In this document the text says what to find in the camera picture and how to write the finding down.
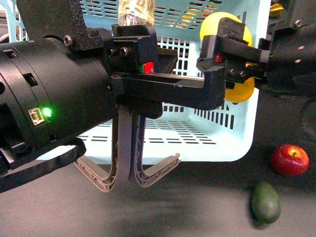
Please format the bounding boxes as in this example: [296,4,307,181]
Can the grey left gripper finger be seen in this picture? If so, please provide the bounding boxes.
[74,106,132,193]
[132,114,181,188]

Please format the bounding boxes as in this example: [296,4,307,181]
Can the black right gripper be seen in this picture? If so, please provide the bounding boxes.
[247,0,316,96]

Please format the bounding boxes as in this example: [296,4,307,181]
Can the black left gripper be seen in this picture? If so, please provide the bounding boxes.
[85,16,247,119]

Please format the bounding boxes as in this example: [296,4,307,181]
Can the yellow mango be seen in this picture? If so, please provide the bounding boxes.
[197,12,255,103]

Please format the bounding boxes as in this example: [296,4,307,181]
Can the yellow starfruit right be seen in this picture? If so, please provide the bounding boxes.
[269,3,284,18]

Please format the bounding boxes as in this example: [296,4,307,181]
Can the red apple near gripper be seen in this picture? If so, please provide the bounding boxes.
[271,144,310,177]

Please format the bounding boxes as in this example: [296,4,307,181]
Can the green avocado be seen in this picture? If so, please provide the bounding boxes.
[251,181,281,224]

